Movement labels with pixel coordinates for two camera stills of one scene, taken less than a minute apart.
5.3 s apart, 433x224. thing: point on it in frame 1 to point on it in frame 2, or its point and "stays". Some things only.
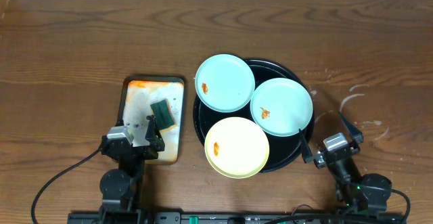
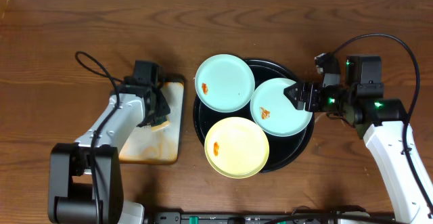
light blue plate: [224, 82] stays
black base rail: [236, 218] stays
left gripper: [155, 141] to [164, 110]
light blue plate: [281, 107] stays
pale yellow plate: [237, 147] stays
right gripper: [356, 134] to [312, 105]
